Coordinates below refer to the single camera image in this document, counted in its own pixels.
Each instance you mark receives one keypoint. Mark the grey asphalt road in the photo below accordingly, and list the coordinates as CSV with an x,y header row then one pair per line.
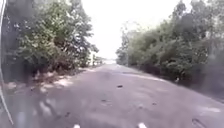
x,y
113,106

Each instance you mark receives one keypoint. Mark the row of green trees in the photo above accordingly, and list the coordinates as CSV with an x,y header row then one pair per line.
x,y
176,53
46,40

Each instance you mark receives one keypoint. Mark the robot's own part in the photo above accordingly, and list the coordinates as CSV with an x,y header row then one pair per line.
x,y
142,125
76,126

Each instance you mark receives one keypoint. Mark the leaf-strewn dirt verge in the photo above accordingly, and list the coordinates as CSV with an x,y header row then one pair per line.
x,y
40,81

